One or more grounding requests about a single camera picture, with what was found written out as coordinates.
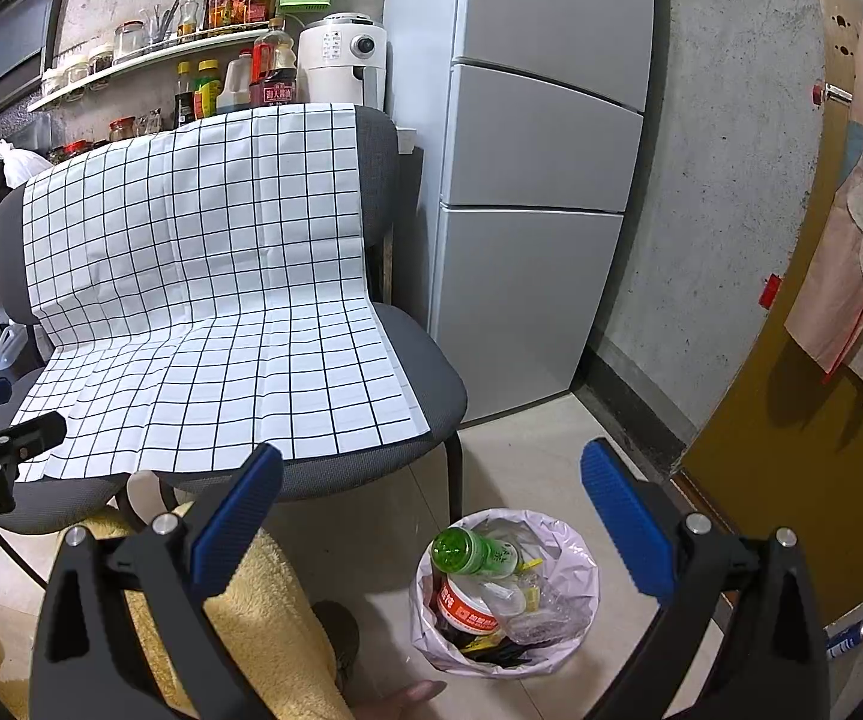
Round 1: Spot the blue white spray can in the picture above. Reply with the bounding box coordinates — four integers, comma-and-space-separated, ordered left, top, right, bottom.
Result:
825, 617, 863, 659

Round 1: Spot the white curved wall shelf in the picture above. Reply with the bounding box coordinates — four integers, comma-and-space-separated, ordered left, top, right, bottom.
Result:
26, 26, 271, 113

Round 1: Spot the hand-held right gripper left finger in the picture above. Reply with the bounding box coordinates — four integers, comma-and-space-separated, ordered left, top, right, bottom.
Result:
28, 442, 286, 720

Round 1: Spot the pink hanging garment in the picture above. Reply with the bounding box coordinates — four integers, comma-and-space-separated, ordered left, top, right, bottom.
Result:
784, 22, 863, 402

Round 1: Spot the white air fryer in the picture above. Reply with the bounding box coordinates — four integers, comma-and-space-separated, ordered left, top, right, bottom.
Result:
296, 13, 388, 112

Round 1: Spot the person's right foot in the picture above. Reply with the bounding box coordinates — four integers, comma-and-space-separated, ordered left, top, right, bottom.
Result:
352, 679, 448, 720

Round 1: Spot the bin with pink bag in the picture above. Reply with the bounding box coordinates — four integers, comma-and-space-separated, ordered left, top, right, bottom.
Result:
410, 508, 600, 680

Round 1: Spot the yellow-brown door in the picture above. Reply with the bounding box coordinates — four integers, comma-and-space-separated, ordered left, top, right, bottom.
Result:
682, 0, 863, 623

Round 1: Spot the person's right leg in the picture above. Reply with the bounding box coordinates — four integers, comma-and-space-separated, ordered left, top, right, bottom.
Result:
0, 499, 353, 720

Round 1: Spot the white plastic bag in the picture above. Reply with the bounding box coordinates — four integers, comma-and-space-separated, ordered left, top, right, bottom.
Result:
0, 139, 53, 188

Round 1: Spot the grey refrigerator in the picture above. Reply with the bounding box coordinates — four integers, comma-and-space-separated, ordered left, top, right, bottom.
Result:
382, 0, 658, 425

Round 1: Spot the green plastic bottle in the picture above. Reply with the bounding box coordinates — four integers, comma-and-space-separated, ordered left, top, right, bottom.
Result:
431, 527, 519, 578

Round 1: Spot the blue plastic jug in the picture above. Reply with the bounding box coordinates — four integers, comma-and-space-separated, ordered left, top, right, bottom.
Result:
0, 322, 43, 372

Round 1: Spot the clear plastic bottle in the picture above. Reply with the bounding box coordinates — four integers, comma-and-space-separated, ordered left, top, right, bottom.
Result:
487, 577, 583, 642

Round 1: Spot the clear wrapper yellow label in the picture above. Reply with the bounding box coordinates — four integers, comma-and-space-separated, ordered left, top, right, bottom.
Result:
510, 555, 547, 602

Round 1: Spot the dark soy sauce bottle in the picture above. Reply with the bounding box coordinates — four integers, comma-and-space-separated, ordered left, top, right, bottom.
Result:
174, 61, 197, 128

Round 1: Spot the grey fabric chair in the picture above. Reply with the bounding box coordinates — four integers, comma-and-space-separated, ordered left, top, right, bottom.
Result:
0, 105, 469, 537

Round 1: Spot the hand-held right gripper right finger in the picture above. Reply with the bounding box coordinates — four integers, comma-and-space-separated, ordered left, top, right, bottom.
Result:
580, 436, 830, 720

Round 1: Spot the orange instant noodle bowl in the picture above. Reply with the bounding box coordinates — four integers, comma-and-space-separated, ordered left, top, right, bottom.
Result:
435, 576, 511, 635

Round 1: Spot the white black checkered cloth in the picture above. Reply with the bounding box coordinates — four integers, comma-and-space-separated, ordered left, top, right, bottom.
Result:
10, 101, 433, 482

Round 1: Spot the yellow-green bottle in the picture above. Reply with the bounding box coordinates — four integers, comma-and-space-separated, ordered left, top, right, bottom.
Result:
195, 60, 224, 119

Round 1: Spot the brown slipper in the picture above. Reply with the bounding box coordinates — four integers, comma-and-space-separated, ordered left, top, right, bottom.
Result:
311, 600, 361, 695

